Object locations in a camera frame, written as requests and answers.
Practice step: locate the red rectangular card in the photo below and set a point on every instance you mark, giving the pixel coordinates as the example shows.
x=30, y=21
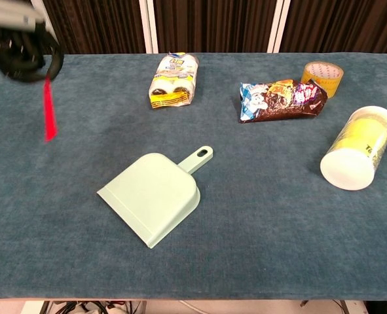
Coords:
x=50, y=114

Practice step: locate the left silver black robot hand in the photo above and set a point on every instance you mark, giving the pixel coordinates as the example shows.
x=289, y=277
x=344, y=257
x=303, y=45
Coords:
x=16, y=59

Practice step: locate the dark pleated curtain panel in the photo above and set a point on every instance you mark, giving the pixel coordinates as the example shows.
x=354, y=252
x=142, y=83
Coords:
x=343, y=26
x=213, y=26
x=98, y=26

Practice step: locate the white yellow bread package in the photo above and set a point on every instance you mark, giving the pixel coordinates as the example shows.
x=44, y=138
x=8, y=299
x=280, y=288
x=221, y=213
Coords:
x=173, y=81

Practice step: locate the white frame post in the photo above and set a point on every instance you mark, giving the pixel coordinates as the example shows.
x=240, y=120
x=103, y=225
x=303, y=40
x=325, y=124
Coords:
x=149, y=26
x=46, y=19
x=278, y=26

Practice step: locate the printed yellow tennis ball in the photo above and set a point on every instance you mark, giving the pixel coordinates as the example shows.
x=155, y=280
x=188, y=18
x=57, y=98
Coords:
x=353, y=144

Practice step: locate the plain yellow tennis ball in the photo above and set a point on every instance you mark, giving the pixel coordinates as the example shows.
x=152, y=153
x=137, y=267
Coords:
x=373, y=126

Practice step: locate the clear tennis ball tube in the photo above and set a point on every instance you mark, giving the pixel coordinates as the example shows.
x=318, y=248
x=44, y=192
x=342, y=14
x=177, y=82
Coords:
x=347, y=170

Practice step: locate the teal table mat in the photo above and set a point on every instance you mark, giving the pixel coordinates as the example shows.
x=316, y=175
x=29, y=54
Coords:
x=245, y=212

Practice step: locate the brown blue snack bag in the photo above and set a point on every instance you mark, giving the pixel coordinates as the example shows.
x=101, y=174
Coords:
x=278, y=101

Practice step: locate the mint green plastic dustpan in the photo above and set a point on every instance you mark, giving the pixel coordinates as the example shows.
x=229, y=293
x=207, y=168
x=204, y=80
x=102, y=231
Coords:
x=154, y=196

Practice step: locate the yellow packing tape roll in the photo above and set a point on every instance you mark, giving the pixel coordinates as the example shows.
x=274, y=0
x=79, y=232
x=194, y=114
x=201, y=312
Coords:
x=330, y=81

